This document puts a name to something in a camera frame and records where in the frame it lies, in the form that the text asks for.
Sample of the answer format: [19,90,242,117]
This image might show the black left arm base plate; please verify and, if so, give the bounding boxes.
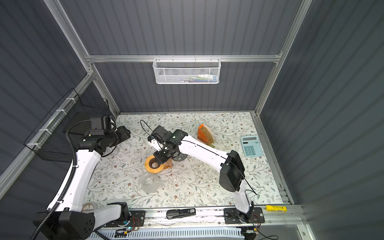
[104,211,146,228]

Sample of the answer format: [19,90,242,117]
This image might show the pens in white basket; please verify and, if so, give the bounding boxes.
[176,74,219,84]

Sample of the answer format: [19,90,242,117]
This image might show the light blue calculator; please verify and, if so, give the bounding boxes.
[241,136,263,158]

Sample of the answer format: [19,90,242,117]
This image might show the black wire basket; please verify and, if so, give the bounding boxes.
[24,89,111,163]

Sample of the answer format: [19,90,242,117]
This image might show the white wire basket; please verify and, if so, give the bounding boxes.
[153,58,222,85]

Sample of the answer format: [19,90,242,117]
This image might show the yellow tube on rail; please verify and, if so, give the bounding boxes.
[265,205,288,212]

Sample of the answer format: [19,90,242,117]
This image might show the frosted glass carafe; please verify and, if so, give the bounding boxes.
[139,173,165,194]

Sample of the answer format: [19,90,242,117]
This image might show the grey glass dripper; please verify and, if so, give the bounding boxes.
[173,153,188,162]

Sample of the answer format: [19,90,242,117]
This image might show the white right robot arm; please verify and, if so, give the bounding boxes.
[148,126,254,219]

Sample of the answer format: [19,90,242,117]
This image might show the black stapler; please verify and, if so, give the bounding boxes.
[166,208,196,220]

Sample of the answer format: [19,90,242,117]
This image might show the orange coffee filter box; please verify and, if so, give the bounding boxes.
[197,124,214,145]

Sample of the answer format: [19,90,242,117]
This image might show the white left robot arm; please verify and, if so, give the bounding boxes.
[31,115,131,240]

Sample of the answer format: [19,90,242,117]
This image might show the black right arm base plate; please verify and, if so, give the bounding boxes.
[224,207,265,225]

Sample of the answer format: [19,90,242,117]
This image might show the orange glass pitcher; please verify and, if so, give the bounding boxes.
[164,158,174,169]

